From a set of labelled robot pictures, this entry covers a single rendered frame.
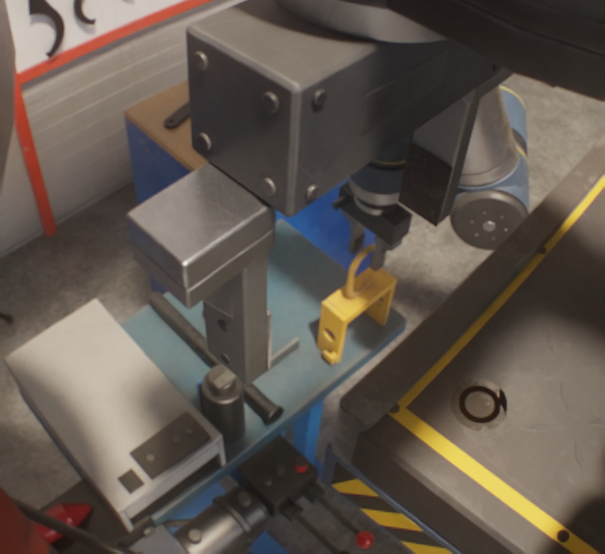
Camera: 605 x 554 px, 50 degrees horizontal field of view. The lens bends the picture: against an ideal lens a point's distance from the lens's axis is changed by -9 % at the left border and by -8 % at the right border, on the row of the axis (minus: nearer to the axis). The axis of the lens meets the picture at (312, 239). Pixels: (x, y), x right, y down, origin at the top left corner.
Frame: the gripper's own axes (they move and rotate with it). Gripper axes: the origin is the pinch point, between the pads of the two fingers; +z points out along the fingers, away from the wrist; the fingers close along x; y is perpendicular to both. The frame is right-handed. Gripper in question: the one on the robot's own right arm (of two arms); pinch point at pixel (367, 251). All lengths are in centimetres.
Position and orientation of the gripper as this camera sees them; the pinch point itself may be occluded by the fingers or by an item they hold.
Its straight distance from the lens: 131.0
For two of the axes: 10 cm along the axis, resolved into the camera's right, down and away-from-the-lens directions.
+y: -7.1, 4.9, -5.0
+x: 7.0, 5.6, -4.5
